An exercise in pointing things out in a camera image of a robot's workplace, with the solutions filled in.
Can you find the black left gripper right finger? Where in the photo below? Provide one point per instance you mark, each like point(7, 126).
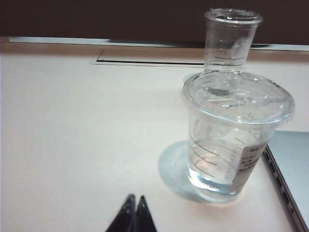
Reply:
point(144, 217)

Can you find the silver Dell laptop with sticker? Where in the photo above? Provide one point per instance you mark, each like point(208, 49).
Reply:
point(292, 164)

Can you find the grey partition base rail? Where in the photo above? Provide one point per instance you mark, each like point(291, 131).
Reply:
point(60, 40)

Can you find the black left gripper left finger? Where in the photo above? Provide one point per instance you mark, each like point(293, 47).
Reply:
point(124, 217)

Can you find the clear cup with white label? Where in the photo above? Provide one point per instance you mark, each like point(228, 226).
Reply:
point(217, 149)

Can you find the tall clear plastic cup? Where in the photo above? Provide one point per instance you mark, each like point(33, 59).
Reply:
point(229, 36)

